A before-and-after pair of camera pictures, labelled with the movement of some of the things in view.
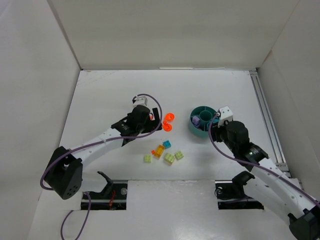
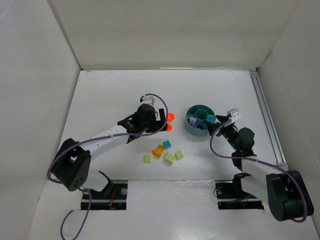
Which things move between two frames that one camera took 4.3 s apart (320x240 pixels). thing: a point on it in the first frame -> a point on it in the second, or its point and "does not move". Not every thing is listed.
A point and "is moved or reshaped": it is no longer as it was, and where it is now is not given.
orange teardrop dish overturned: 167,127 does not move
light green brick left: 148,158 does not move
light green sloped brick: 169,158 does not move
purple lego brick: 195,120 is moved or reshaped
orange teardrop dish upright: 169,116 does not move
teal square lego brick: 167,144 is moved or reshaped
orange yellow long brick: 160,150 does not move
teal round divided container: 206,114 is moved or reshaped
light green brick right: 178,155 does not move
